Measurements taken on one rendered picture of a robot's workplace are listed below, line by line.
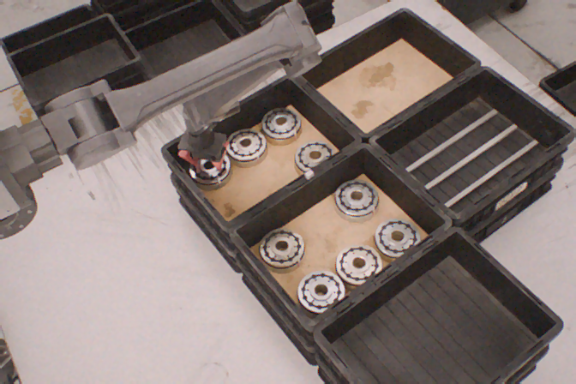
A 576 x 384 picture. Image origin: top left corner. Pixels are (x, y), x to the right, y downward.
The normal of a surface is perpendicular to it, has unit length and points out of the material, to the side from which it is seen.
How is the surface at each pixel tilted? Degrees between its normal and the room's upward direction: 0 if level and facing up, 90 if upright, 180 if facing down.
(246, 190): 0
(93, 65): 0
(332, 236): 0
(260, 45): 36
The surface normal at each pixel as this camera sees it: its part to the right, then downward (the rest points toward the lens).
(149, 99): 0.19, -0.05
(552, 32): -0.07, -0.58
